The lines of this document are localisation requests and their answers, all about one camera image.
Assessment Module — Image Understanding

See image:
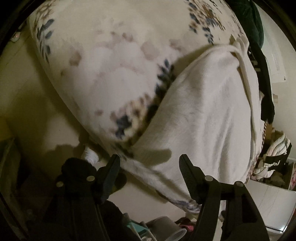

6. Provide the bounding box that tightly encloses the white knit sweater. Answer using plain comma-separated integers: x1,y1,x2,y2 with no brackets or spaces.
121,37,261,199

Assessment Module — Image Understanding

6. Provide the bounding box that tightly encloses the clothes pile on chair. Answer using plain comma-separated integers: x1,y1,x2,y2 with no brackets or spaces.
251,128,292,181

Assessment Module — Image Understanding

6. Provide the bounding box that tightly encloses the teal rack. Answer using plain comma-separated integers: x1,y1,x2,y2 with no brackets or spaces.
123,213,157,241

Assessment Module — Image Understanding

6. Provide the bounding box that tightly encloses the white paper cup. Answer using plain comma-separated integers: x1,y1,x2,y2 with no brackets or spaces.
147,216,187,241

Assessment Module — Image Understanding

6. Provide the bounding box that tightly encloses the striped black grey sweater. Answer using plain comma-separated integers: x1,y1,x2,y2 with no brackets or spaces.
248,41,275,124

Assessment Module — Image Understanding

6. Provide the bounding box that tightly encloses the floral bed quilt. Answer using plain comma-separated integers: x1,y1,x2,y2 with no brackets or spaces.
28,0,262,214

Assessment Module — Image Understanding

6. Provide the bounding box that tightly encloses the white headboard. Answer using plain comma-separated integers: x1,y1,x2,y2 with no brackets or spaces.
261,33,287,83

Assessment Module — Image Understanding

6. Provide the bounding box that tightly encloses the dark green blanket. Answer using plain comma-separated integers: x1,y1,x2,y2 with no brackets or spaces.
233,1,264,48

